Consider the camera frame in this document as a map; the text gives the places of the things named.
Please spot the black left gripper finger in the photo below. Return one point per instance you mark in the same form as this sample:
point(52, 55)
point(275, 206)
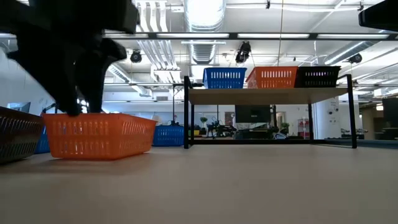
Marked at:
point(53, 62)
point(93, 68)

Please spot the black plastic basket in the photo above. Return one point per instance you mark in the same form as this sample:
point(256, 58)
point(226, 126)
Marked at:
point(18, 133)
point(317, 84)

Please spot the orange plastic basket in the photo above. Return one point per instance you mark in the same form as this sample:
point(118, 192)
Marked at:
point(270, 84)
point(99, 152)

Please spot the black background robot arm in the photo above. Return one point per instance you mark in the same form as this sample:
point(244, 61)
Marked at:
point(220, 129)

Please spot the black metal wooden shelf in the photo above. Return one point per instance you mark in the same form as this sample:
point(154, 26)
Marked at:
point(264, 96)

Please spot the round black ceiling device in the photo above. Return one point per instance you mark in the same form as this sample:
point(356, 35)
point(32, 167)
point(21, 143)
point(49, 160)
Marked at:
point(355, 58)
point(136, 56)

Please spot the computer monitor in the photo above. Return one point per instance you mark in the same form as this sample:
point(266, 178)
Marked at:
point(18, 107)

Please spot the white lamp shade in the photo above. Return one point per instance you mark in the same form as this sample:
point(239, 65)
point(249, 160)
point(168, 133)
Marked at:
point(157, 119)

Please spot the silver ventilation duct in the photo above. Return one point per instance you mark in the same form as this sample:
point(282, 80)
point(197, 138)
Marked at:
point(203, 53)

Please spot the black overhead frame bar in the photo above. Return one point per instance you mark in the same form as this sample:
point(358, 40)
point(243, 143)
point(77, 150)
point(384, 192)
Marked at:
point(233, 35)

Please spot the black hanging overhead camera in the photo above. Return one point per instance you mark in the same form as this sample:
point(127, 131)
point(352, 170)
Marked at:
point(243, 51)

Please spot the black table edge rail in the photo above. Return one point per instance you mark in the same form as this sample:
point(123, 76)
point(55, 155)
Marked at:
point(280, 142)

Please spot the black wall screen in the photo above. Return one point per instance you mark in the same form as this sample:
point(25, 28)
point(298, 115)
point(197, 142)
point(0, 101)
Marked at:
point(252, 113)

